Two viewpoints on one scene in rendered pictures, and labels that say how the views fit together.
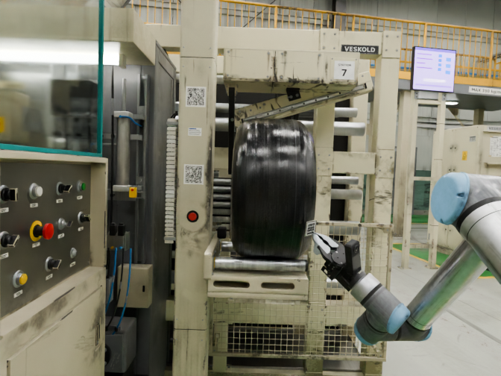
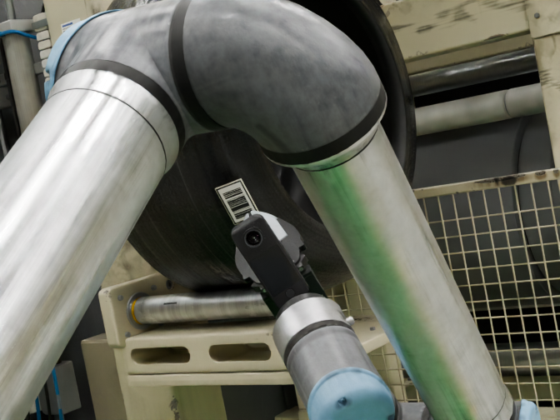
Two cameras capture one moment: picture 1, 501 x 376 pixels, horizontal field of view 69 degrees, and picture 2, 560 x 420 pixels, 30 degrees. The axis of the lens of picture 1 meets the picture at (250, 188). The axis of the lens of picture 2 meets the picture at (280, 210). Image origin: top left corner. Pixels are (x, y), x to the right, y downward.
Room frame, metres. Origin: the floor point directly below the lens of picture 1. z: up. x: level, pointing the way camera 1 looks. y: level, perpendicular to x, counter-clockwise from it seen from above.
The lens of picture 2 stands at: (0.16, -1.13, 1.11)
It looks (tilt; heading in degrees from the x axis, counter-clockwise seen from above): 3 degrees down; 39
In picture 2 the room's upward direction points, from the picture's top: 11 degrees counter-clockwise
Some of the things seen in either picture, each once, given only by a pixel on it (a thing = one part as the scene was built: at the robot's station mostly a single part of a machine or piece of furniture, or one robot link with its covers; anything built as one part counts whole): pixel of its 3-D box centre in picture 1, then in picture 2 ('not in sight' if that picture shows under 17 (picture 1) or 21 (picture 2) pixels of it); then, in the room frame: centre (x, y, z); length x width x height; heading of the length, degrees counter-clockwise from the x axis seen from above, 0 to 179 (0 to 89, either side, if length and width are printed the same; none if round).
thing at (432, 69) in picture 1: (433, 70); not in sight; (4.74, -2.30, 2.60); 0.60 x 0.05 x 0.55; 100
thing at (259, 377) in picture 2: (256, 280); (282, 347); (1.45, -0.04, 0.80); 0.37 x 0.36 x 0.02; 0
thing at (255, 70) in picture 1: (288, 73); not in sight; (1.75, -0.16, 1.71); 0.61 x 0.25 x 0.15; 90
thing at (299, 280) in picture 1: (257, 281); (222, 346); (1.31, -0.04, 0.84); 0.36 x 0.09 x 0.06; 90
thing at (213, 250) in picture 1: (213, 253); (192, 292); (1.45, 0.14, 0.90); 0.40 x 0.03 x 0.10; 0
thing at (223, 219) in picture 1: (213, 207); not in sight; (1.83, 0.18, 1.05); 0.20 x 0.15 x 0.30; 90
